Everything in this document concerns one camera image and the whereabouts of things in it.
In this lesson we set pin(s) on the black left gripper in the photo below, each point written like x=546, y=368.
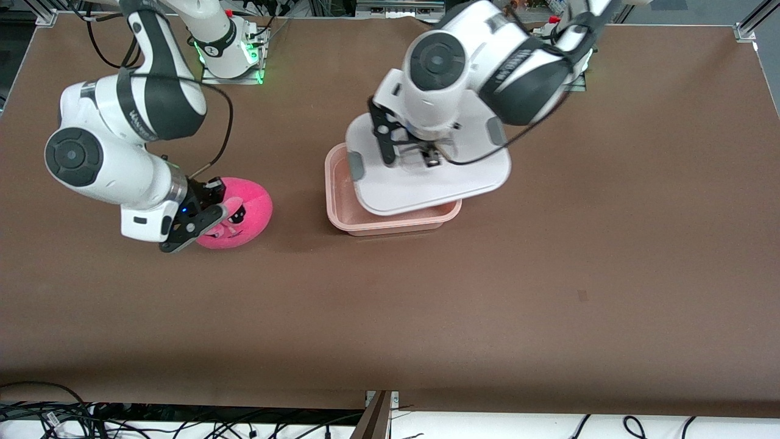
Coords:
x=425, y=148

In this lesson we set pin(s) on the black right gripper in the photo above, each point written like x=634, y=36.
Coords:
x=197, y=197

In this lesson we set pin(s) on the white box lid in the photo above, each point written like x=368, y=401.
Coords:
x=426, y=189

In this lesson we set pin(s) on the pink plush toy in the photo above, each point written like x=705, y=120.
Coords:
x=256, y=207

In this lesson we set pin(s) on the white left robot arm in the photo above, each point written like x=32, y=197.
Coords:
x=475, y=55

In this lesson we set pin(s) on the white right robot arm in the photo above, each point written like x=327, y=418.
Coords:
x=103, y=158

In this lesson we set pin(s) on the pink plastic box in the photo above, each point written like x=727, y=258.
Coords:
x=390, y=227

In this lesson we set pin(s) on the colourful background toy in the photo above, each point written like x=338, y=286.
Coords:
x=530, y=5

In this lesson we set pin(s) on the brown table cover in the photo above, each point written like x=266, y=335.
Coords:
x=390, y=317

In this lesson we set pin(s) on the brown wooden bar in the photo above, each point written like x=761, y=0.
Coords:
x=373, y=421

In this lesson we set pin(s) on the right arm aluminium base plate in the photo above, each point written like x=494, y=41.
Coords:
x=234, y=80

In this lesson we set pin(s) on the aluminium frame rail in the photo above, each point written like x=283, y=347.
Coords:
x=399, y=7

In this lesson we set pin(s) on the left arm aluminium base plate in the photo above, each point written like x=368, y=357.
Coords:
x=577, y=82

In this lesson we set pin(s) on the aluminium frame post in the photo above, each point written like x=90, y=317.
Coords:
x=752, y=24
x=46, y=17

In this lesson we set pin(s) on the small metal bracket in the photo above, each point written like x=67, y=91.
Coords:
x=395, y=399

